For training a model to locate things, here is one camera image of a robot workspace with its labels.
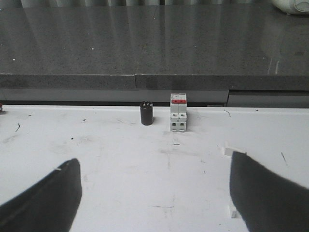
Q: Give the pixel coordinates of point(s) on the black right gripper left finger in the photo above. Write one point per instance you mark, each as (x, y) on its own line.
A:
(50, 205)

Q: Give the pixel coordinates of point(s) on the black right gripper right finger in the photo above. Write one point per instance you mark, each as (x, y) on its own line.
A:
(266, 201)

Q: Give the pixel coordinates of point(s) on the dark cylindrical capacitor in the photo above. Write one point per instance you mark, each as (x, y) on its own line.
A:
(146, 113)

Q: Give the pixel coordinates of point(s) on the grey stone counter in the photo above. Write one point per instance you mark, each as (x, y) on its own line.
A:
(233, 55)

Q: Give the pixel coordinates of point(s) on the white container on counter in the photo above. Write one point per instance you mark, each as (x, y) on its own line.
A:
(292, 6)

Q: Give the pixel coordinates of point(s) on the white circuit breaker red switch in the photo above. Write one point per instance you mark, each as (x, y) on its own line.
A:
(178, 112)

